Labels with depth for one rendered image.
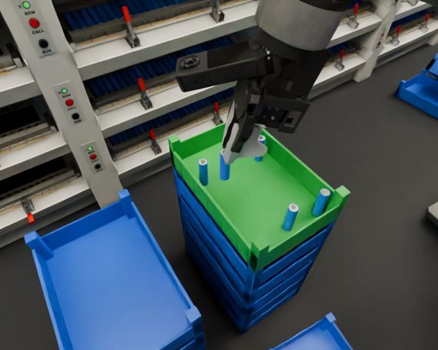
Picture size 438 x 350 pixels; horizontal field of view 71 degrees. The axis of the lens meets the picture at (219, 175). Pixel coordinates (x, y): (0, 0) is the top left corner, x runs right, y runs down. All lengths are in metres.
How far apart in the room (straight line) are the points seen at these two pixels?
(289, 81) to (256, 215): 0.28
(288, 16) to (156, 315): 0.50
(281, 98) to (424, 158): 1.15
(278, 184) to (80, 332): 0.45
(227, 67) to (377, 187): 0.99
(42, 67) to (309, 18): 0.63
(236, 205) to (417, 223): 0.79
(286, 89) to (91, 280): 0.49
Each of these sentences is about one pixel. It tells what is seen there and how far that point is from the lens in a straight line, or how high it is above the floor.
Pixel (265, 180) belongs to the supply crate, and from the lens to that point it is 0.65.
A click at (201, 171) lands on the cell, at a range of 0.60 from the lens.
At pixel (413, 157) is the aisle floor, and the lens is 1.48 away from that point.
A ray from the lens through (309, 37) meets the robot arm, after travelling 0.35.
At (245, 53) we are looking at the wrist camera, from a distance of 0.39.
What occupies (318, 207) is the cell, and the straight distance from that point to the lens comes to 0.59.
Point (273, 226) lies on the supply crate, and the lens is 0.59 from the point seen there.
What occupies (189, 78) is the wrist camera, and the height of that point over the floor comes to 0.70.
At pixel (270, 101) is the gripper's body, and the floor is 0.67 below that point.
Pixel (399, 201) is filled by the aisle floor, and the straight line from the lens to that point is 1.29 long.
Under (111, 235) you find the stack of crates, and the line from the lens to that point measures 0.70.
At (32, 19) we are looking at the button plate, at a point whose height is 0.64.
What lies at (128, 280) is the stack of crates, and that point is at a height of 0.32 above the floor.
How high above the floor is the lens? 0.90
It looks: 49 degrees down
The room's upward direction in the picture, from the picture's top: straight up
